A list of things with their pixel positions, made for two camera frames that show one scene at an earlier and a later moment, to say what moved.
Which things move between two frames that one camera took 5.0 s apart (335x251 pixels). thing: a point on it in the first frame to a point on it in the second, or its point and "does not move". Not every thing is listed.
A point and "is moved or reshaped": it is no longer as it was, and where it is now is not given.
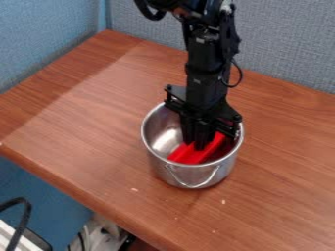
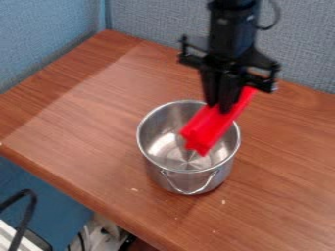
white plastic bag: [100, 235] does not move
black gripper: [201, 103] to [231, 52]
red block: [186, 154] is moved or reshaped
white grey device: [30, 241] does not move
